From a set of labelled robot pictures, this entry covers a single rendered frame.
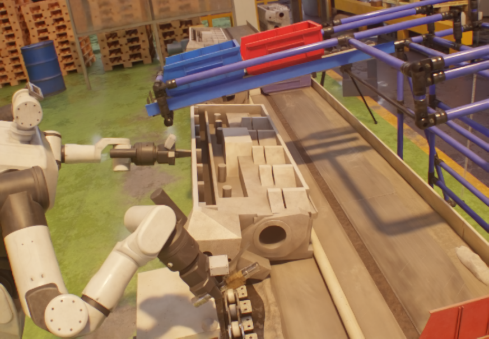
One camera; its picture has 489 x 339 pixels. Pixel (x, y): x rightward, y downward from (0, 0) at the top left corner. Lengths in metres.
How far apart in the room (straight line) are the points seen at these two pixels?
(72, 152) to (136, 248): 0.78
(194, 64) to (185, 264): 0.82
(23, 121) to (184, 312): 0.63
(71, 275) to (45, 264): 2.04
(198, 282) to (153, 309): 0.28
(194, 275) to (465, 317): 0.61
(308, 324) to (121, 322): 1.45
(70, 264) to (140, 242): 2.17
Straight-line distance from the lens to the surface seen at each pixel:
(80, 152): 1.61
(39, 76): 7.93
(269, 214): 1.27
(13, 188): 0.94
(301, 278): 1.32
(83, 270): 2.93
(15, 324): 1.37
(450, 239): 1.48
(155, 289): 1.31
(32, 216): 0.92
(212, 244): 1.20
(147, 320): 1.23
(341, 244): 1.44
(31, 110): 1.09
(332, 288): 1.24
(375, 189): 1.73
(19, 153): 1.07
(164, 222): 0.91
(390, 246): 1.43
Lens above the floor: 1.62
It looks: 24 degrees down
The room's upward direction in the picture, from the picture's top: 8 degrees counter-clockwise
